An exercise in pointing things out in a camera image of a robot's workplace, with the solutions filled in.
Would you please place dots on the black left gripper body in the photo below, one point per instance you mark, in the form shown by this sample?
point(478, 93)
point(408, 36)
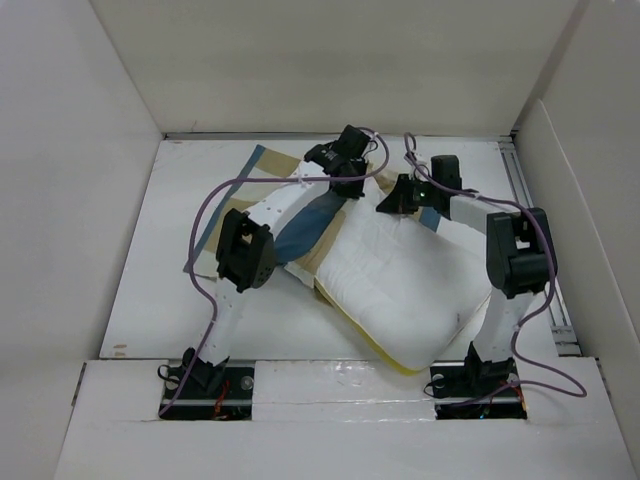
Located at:
point(351, 189)

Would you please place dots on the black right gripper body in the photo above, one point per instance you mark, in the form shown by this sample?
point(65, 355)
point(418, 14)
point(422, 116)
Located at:
point(412, 193)

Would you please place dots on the plaid beige blue pillowcase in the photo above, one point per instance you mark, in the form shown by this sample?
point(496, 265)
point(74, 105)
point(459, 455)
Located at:
point(263, 163)

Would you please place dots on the white pillow yellow edge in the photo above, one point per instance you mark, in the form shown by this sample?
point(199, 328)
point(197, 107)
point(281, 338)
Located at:
point(406, 289)

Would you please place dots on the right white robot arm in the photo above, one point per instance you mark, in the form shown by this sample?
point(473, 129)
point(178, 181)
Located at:
point(520, 261)

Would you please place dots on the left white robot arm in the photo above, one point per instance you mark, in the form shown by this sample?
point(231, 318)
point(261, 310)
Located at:
point(245, 253)

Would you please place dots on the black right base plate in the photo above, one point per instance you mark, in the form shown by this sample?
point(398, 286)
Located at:
point(456, 397)

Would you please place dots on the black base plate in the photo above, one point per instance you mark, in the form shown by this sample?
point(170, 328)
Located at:
point(232, 400)
point(456, 397)

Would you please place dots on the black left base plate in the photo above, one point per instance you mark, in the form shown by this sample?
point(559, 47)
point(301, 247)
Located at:
point(232, 400)

